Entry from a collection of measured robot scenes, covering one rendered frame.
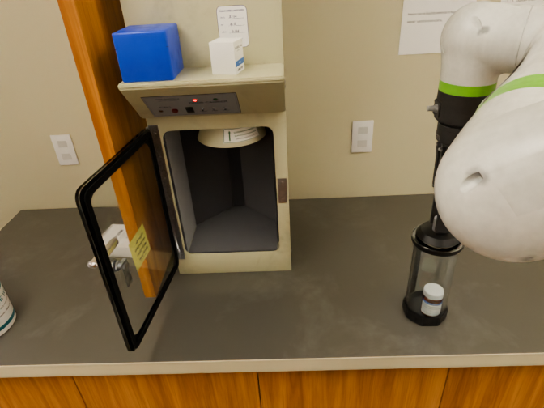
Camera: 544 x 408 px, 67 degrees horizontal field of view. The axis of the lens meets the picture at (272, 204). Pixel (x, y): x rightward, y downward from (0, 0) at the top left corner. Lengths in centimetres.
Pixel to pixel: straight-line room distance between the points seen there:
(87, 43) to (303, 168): 86
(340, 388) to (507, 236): 82
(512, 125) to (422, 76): 110
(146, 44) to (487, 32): 57
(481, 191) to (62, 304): 110
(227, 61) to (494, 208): 61
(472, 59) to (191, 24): 53
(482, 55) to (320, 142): 80
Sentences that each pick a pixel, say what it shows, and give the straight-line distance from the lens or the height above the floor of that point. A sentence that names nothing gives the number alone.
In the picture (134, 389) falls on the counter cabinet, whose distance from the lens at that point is 117.
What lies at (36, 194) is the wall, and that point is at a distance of 178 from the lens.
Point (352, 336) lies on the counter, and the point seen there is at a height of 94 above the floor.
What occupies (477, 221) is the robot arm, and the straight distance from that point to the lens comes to 35.
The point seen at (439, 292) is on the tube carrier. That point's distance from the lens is 100.
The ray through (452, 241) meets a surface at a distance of 93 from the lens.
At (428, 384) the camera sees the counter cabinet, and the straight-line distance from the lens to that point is 115.
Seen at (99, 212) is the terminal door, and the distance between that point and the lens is 80.
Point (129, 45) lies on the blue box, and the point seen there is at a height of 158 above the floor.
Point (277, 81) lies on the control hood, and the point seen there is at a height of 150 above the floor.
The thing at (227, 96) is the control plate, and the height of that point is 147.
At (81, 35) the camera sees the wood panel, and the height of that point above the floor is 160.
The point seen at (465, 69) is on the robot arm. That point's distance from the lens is 77.
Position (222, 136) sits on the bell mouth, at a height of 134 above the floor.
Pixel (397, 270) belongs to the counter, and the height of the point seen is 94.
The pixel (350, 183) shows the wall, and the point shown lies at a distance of 153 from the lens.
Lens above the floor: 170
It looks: 31 degrees down
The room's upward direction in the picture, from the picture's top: 4 degrees counter-clockwise
